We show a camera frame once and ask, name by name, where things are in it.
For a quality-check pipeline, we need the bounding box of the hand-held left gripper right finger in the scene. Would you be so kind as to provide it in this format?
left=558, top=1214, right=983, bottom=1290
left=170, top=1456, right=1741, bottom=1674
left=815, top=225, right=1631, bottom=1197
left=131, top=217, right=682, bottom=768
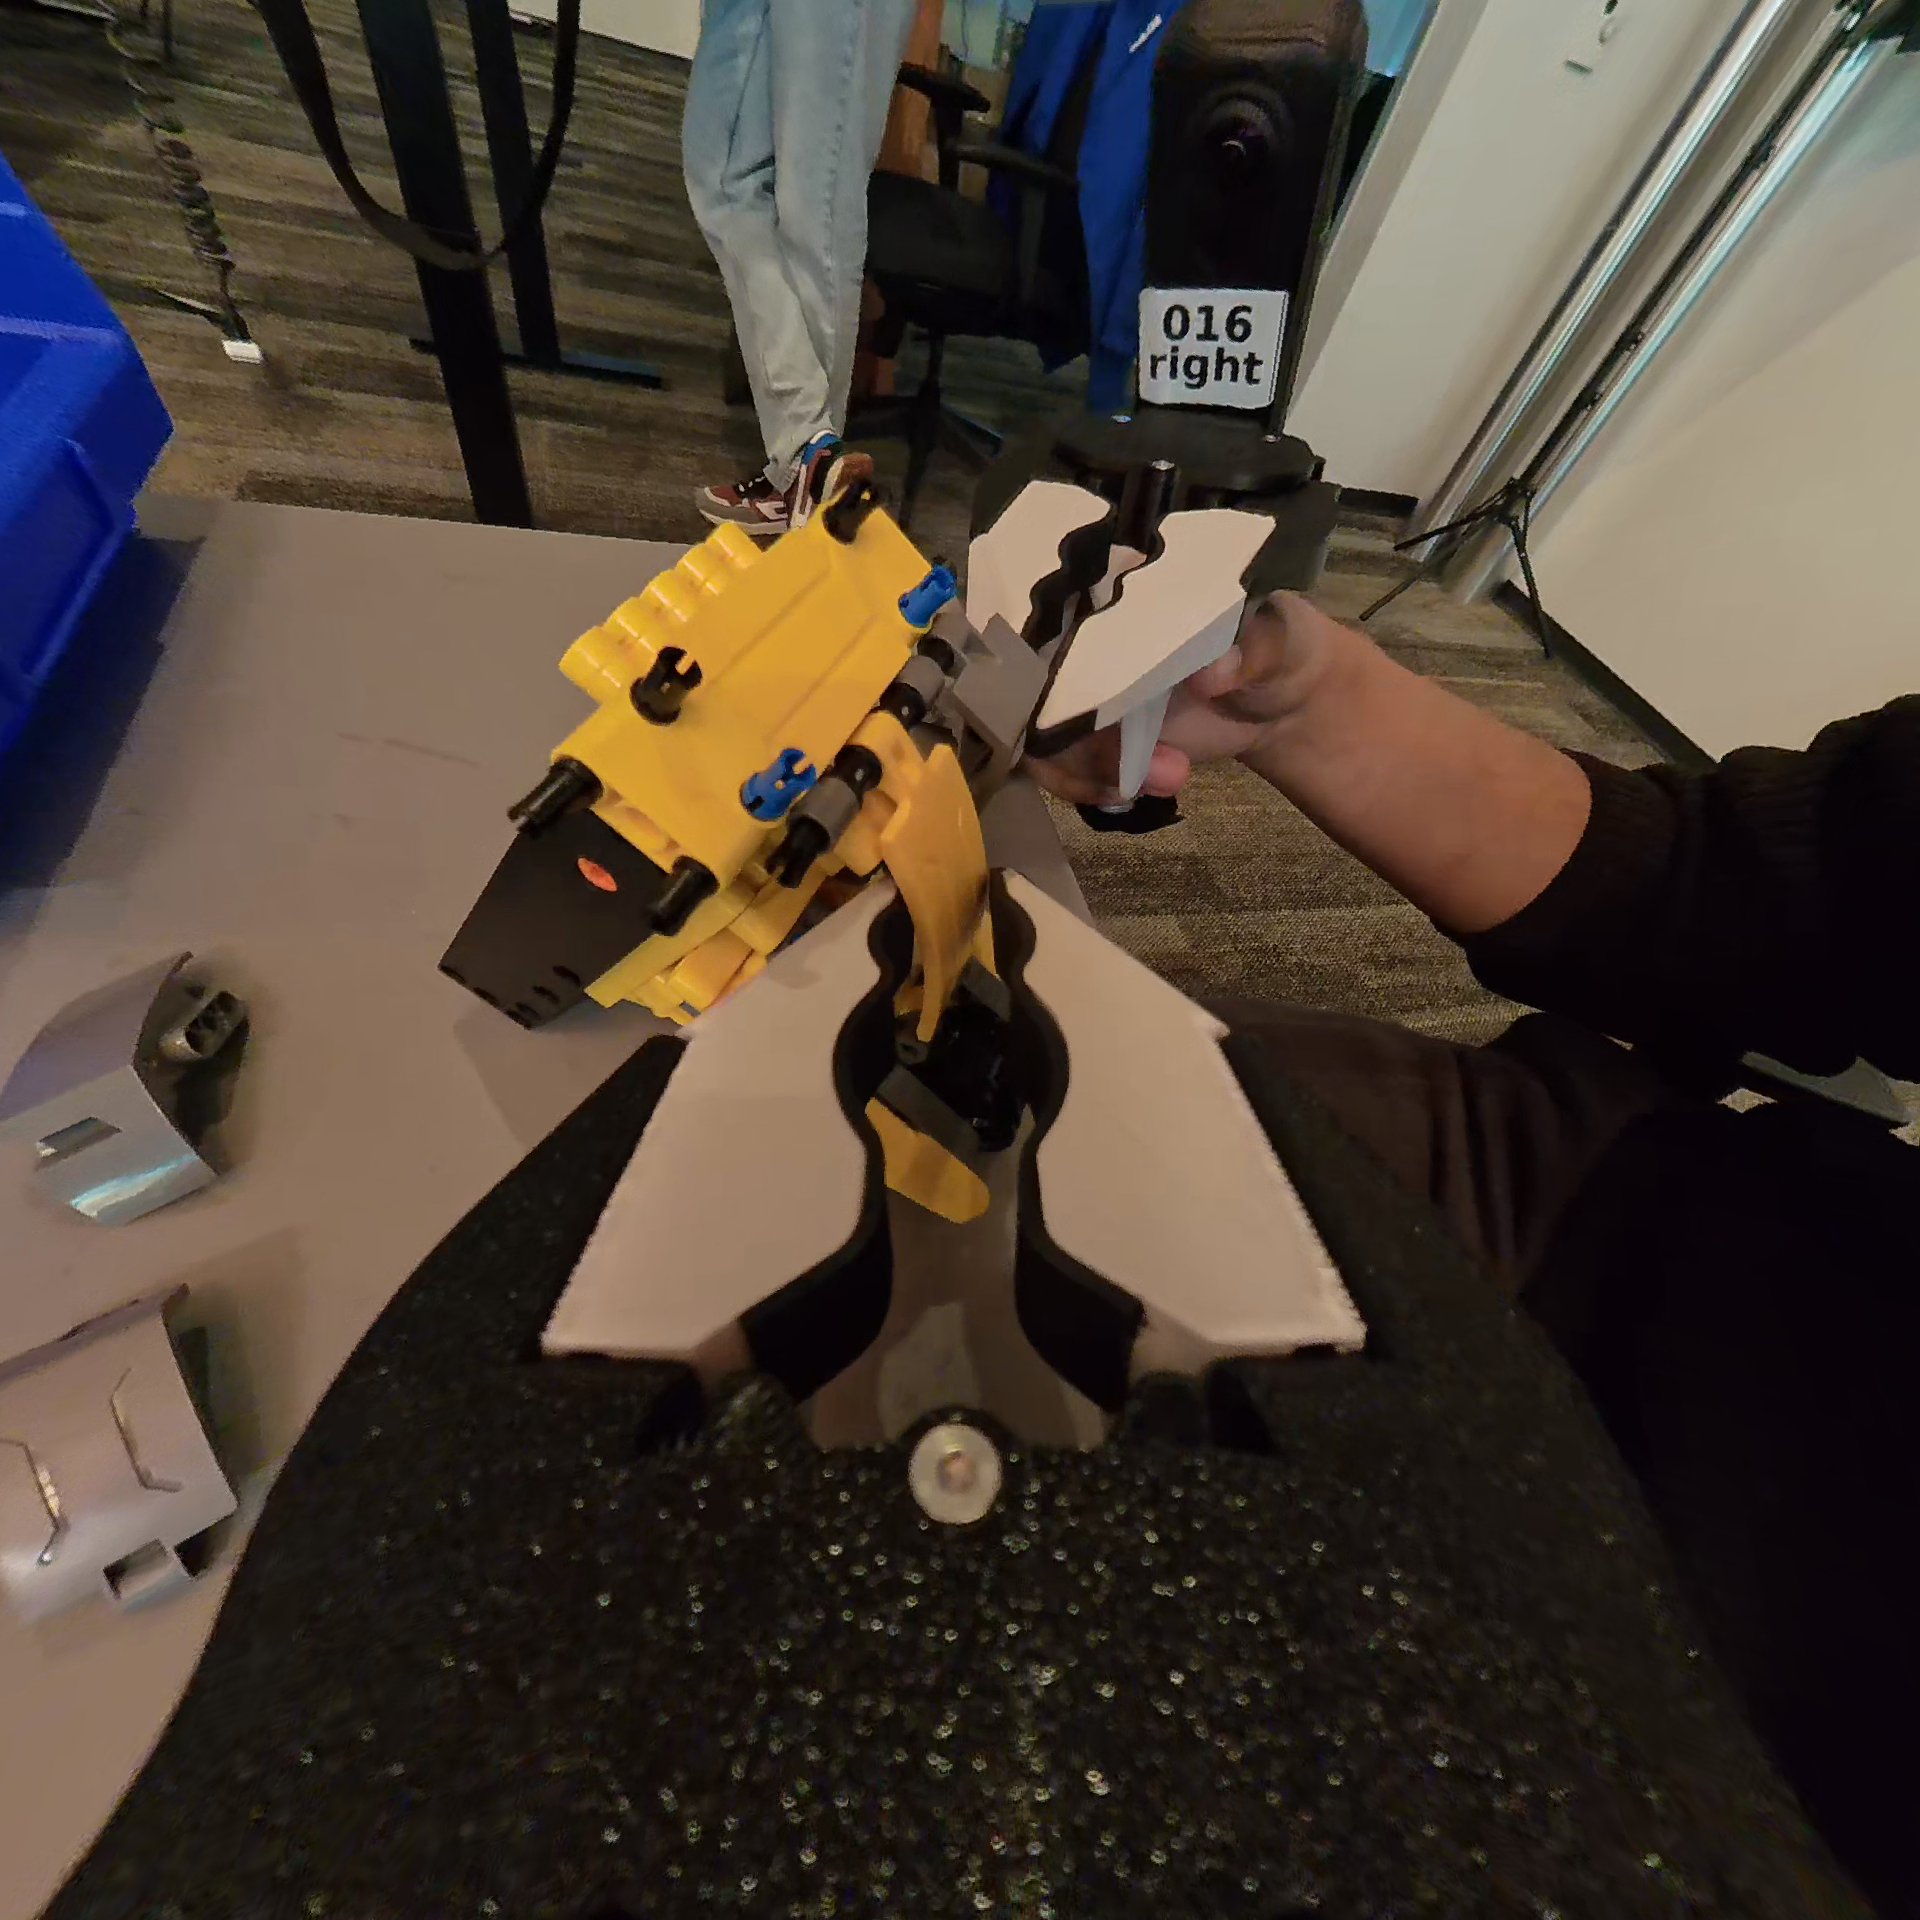
left=994, top=885, right=1368, bottom=1407

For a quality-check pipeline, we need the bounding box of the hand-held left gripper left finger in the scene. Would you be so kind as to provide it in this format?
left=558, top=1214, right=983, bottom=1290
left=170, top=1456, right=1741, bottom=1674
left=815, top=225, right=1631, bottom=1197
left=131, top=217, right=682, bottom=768
left=538, top=901, right=905, bottom=1407

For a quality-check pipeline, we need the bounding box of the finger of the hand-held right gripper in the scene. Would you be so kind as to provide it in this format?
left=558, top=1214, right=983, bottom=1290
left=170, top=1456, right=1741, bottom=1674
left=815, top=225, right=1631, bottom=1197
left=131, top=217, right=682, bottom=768
left=1029, top=509, right=1279, bottom=816
left=965, top=478, right=1160, bottom=680

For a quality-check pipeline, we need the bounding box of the yellow brick model vehicle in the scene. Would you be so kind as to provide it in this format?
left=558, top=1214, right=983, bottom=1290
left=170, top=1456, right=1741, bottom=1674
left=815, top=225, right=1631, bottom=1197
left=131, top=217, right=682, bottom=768
left=439, top=482, right=1085, bottom=1226

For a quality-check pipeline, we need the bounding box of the grey panel with engraved lines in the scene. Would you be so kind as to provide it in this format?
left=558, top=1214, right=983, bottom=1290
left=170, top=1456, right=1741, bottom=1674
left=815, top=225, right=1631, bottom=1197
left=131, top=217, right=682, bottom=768
left=0, top=1285, right=241, bottom=1626

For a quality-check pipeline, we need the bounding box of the person's right forearm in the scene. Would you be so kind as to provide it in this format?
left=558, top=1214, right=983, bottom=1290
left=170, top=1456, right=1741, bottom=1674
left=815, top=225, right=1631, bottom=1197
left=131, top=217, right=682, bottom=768
left=1327, top=630, right=1920, bottom=1085

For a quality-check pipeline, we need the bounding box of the person's right hand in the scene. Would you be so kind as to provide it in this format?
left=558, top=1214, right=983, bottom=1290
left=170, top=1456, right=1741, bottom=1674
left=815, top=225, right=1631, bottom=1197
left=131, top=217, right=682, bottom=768
left=1035, top=589, right=1368, bottom=825

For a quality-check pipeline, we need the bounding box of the blue jacket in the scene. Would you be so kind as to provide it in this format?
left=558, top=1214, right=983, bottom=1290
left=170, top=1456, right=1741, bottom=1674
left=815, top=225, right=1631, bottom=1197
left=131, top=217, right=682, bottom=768
left=991, top=0, right=1191, bottom=418

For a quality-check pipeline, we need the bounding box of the black office chair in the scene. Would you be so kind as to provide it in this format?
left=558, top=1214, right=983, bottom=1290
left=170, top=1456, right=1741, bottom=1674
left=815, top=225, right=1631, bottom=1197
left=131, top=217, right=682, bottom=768
left=856, top=58, right=1088, bottom=505

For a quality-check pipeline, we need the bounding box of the black tripod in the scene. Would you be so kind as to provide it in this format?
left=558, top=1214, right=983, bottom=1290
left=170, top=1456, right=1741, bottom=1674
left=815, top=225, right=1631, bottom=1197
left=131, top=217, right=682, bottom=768
left=1358, top=0, right=1920, bottom=665

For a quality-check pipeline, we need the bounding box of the person's black clothed body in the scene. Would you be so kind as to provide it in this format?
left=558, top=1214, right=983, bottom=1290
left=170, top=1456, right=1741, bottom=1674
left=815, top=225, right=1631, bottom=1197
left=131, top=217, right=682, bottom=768
left=1223, top=997, right=1920, bottom=1920

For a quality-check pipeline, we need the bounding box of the grey curved panel with slot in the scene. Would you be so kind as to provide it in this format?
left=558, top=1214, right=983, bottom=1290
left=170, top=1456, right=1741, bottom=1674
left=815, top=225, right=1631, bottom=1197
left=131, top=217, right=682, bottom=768
left=0, top=951, right=250, bottom=1229

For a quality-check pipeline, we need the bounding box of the blue plastic bin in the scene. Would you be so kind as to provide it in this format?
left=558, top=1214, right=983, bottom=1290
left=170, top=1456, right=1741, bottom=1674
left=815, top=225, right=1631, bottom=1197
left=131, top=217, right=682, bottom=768
left=0, top=150, right=176, bottom=758

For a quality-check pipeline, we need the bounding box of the black desk leg frame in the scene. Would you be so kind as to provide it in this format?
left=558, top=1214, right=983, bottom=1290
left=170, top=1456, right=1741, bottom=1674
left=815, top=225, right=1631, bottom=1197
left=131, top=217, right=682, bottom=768
left=351, top=0, right=664, bottom=529

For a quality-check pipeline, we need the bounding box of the coiled cable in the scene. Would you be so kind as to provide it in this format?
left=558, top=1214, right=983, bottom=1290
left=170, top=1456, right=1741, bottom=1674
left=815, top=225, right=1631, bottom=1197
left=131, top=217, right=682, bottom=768
left=105, top=15, right=270, bottom=366

